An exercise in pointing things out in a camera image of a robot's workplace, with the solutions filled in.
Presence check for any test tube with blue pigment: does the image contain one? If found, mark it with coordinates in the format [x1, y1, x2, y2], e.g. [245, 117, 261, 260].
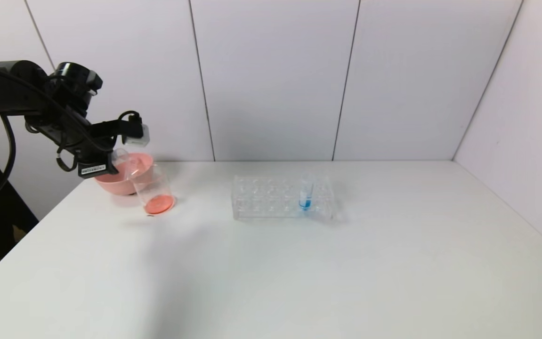
[299, 172, 314, 211]

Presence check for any pink bowl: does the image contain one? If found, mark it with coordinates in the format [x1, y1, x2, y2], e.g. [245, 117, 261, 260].
[93, 152, 154, 196]

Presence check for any test tube with yellow pigment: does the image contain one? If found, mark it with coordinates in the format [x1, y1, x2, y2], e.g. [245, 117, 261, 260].
[110, 148, 131, 171]

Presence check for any clear glass beaker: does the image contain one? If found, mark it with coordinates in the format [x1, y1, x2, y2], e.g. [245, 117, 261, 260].
[131, 164, 178, 217]

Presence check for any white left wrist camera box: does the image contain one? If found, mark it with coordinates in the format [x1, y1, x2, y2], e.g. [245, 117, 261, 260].
[123, 122, 151, 146]

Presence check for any clear acrylic test tube rack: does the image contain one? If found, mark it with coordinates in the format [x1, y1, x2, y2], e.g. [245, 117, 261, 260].
[232, 174, 337, 221]

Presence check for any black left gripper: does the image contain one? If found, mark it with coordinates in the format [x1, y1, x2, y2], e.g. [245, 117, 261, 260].
[75, 145, 119, 179]

